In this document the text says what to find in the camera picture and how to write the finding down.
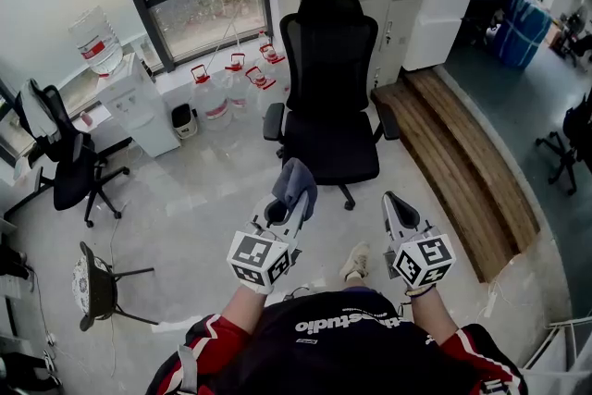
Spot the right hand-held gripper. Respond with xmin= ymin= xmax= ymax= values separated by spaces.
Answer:
xmin=380 ymin=191 xmax=457 ymax=290

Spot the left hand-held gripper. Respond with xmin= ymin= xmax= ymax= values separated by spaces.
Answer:
xmin=226 ymin=191 xmax=310 ymax=295

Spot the grey-blue cleaning cloth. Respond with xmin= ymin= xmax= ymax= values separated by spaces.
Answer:
xmin=271 ymin=156 xmax=319 ymax=218

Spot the black mesh office chair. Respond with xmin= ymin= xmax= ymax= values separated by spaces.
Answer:
xmin=262 ymin=0 xmax=401 ymax=212

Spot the person's right forearm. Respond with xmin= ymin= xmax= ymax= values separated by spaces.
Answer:
xmin=406 ymin=284 xmax=460 ymax=346

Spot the person's left forearm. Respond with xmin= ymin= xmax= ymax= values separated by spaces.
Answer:
xmin=220 ymin=283 xmax=270 ymax=335

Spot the black star-base chair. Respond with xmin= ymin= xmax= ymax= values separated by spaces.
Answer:
xmin=535 ymin=91 xmax=592 ymax=196

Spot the black swivel chair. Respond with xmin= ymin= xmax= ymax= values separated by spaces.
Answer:
xmin=13 ymin=78 xmax=131 ymax=228

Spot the person's beige shoe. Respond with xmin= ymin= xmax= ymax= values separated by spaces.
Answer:
xmin=339 ymin=241 xmax=372 ymax=282

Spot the wooden step platform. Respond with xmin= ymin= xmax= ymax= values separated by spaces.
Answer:
xmin=370 ymin=68 xmax=542 ymax=284

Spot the small white black bin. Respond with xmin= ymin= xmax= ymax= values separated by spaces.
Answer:
xmin=170 ymin=103 xmax=200 ymax=141

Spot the person's black red jersey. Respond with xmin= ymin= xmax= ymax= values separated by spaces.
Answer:
xmin=145 ymin=286 xmax=529 ymax=395

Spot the white water dispenser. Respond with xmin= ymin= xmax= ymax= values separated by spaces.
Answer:
xmin=95 ymin=52 xmax=182 ymax=159

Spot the white box appliance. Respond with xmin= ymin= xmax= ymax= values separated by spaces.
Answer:
xmin=401 ymin=0 xmax=479 ymax=72

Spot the black stool patterned seat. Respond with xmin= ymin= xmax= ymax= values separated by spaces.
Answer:
xmin=70 ymin=241 xmax=161 ymax=333

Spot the blue wrapped bundle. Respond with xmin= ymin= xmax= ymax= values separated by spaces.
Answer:
xmin=491 ymin=0 xmax=553 ymax=70

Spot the large clear water bottle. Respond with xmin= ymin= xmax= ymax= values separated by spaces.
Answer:
xmin=68 ymin=5 xmax=125 ymax=78

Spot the grey garment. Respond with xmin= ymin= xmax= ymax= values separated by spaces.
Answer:
xmin=19 ymin=78 xmax=62 ymax=141

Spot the white floor cable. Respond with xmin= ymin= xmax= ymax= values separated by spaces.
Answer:
xmin=478 ymin=280 xmax=526 ymax=321

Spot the clear jug red handle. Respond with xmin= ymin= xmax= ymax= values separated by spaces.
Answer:
xmin=244 ymin=65 xmax=278 ymax=108
xmin=190 ymin=64 xmax=233 ymax=131
xmin=257 ymin=42 xmax=289 ymax=94
xmin=223 ymin=53 xmax=254 ymax=110

